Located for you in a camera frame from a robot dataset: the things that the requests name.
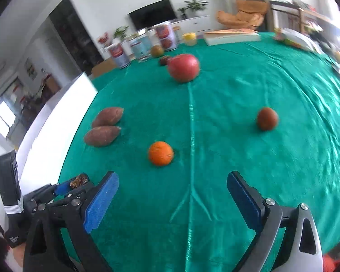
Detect olive brown round fruit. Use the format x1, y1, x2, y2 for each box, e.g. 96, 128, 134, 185
150, 45, 165, 58

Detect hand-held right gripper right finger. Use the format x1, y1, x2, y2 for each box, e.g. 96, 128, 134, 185
227, 171, 325, 272

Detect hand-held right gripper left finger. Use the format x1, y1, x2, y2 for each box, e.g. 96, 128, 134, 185
23, 171, 120, 272

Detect orange cloth bag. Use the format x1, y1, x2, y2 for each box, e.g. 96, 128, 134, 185
217, 0, 270, 30

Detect flat white box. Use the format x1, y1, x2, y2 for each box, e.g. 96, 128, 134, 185
202, 29, 262, 46

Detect black television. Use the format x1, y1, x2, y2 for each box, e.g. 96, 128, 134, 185
127, 0, 178, 31

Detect reddish brown round fruit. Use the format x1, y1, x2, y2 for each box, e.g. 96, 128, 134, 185
257, 107, 279, 131

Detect clear glass jar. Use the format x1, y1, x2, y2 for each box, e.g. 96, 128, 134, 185
127, 28, 153, 63

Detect dark cabinet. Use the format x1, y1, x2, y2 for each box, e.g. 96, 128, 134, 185
49, 0, 105, 75

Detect red flower decoration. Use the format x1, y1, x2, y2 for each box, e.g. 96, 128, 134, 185
97, 32, 110, 47

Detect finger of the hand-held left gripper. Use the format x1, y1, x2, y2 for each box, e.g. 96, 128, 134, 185
51, 181, 74, 197
57, 173, 96, 204

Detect red apple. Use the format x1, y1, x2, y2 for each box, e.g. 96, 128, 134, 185
167, 54, 200, 84

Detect red cloth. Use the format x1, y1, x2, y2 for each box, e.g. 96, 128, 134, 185
322, 254, 340, 272

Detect window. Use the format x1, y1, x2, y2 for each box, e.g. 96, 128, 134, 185
0, 100, 16, 138

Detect brown sweet potato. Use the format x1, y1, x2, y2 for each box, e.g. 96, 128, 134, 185
84, 125, 122, 148
91, 107, 124, 128

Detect colourful packet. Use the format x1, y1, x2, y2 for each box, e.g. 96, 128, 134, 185
273, 27, 325, 55

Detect white television cabinet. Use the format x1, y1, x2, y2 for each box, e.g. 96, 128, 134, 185
170, 15, 213, 34

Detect small yellow lid jar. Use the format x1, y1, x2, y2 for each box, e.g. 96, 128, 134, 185
182, 32, 198, 46

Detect green tablecloth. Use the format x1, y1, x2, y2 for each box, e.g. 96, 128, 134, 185
58, 31, 340, 272

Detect orange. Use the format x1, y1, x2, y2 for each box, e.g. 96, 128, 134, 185
148, 141, 175, 167

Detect red label tin can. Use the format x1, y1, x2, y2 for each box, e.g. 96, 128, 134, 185
107, 40, 131, 69
153, 20, 180, 52

